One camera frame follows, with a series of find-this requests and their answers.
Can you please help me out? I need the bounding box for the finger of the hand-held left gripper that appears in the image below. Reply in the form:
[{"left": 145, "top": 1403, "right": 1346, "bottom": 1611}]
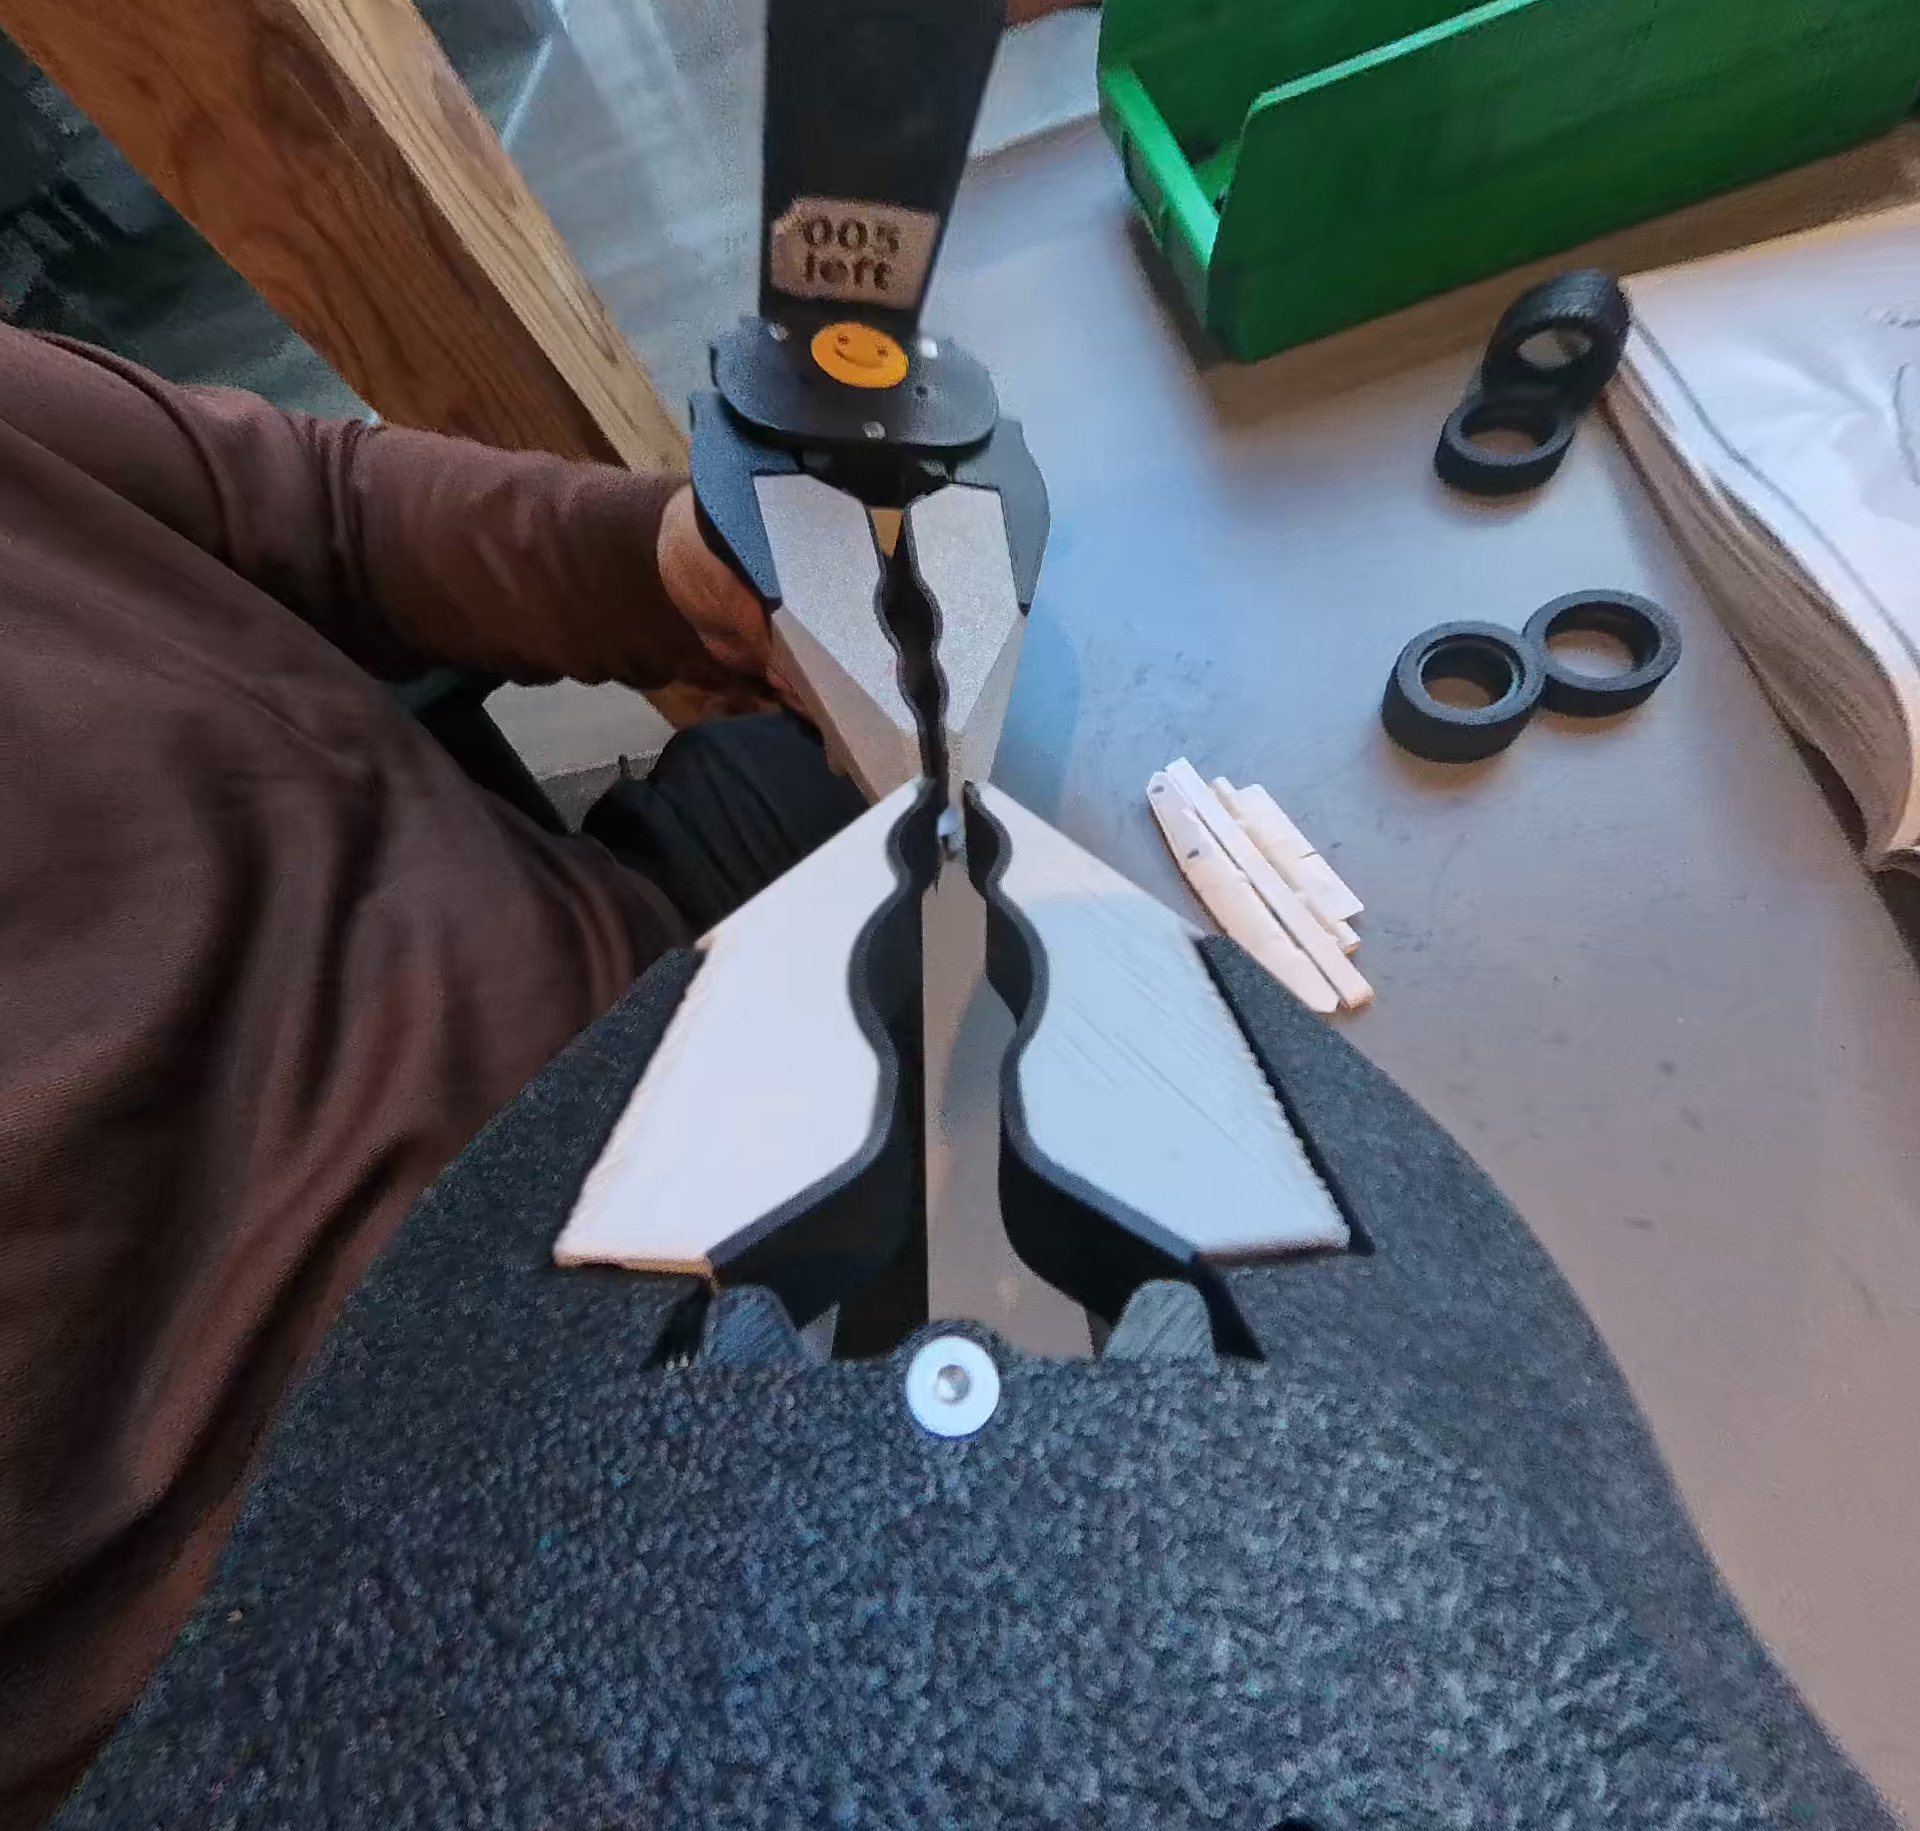
[
  {"left": 900, "top": 484, "right": 1032, "bottom": 782},
  {"left": 747, "top": 473, "right": 946, "bottom": 808}
]

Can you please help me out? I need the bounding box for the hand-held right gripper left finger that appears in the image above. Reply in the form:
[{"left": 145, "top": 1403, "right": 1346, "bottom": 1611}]
[{"left": 552, "top": 778, "right": 949, "bottom": 1280}]

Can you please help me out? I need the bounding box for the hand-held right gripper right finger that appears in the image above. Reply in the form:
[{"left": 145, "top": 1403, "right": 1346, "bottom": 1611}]
[{"left": 960, "top": 781, "right": 1353, "bottom": 1267}]

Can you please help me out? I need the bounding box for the white toy brick panel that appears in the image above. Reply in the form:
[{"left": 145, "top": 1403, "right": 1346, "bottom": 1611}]
[{"left": 1144, "top": 759, "right": 1376, "bottom": 1018}]

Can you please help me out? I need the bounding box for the person's left forearm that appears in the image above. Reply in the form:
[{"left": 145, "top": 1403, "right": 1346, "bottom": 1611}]
[{"left": 225, "top": 406, "right": 707, "bottom": 692}]

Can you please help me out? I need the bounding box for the grey desk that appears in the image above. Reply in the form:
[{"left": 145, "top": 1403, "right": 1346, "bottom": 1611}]
[{"left": 915, "top": 0, "right": 1920, "bottom": 1803}]

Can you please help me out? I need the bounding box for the person's left hand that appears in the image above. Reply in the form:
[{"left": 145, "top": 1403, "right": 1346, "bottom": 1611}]
[{"left": 657, "top": 484, "right": 825, "bottom": 715}]

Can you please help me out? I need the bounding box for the black rubber tire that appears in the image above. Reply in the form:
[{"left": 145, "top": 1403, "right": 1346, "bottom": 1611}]
[
  {"left": 1435, "top": 391, "right": 1578, "bottom": 498},
  {"left": 1486, "top": 270, "right": 1634, "bottom": 408},
  {"left": 1537, "top": 589, "right": 1682, "bottom": 715},
  {"left": 1382, "top": 625, "right": 1546, "bottom": 764}
]

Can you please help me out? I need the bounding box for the green storage bin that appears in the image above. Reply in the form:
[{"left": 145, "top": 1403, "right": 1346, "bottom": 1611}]
[{"left": 1098, "top": 0, "right": 1920, "bottom": 363}]

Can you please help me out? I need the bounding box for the thick instruction booklet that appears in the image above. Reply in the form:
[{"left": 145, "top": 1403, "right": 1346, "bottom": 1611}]
[{"left": 1606, "top": 218, "right": 1920, "bottom": 879}]

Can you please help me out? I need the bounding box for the wooden post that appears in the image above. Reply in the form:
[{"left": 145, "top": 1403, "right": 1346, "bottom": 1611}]
[{"left": 0, "top": 0, "right": 693, "bottom": 476}]

